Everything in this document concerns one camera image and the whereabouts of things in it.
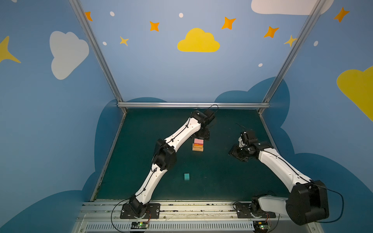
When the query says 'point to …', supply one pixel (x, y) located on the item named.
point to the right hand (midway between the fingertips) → (232, 152)
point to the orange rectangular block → (197, 145)
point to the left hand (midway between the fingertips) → (202, 137)
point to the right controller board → (260, 226)
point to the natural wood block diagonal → (197, 148)
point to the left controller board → (139, 225)
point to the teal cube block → (186, 176)
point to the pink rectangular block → (198, 141)
